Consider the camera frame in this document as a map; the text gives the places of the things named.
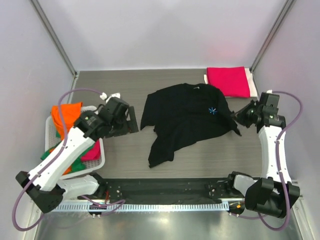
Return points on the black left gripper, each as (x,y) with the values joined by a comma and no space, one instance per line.
(131,124)

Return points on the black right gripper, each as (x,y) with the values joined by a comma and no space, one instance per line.
(253,104)

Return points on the black t-shirt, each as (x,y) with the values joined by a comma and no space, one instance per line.
(182,115)

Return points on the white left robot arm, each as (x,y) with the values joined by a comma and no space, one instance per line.
(44,184)

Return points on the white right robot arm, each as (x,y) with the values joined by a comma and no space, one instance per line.
(273,194)

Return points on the folded white t-shirt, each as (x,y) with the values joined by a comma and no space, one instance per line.
(252,83)

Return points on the folded pink t-shirt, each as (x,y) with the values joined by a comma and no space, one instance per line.
(230,81)

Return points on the pink t-shirt in basket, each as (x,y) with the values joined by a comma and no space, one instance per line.
(92,153)

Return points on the orange t-shirt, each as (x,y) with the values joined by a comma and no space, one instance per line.
(70,112)

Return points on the green t-shirt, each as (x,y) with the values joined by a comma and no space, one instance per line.
(76,166)

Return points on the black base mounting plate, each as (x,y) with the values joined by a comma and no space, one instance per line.
(169,190)

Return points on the white plastic laundry basket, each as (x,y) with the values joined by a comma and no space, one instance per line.
(51,140)

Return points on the white slotted cable duct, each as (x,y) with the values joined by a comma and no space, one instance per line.
(127,208)

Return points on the right aluminium frame post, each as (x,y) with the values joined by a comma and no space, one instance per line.
(286,8)

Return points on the aluminium frame post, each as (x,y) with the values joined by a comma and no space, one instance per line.
(53,36)
(286,8)

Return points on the left aluminium frame post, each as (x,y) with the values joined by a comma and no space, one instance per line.
(53,36)

